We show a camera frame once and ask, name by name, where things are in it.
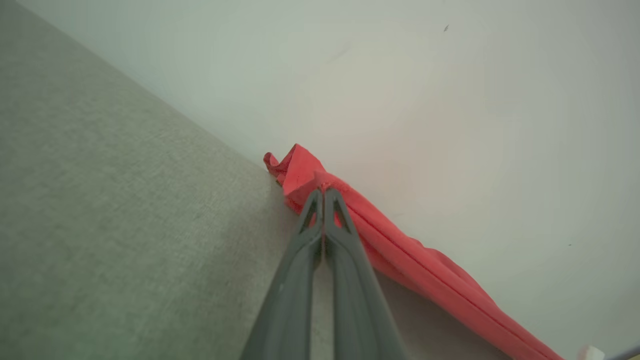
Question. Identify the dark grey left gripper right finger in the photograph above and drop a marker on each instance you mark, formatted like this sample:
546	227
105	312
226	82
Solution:
357	310

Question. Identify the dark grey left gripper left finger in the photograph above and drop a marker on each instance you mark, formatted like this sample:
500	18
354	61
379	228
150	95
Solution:
290	300

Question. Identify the red basketball jersey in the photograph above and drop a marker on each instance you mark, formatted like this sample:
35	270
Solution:
400	250

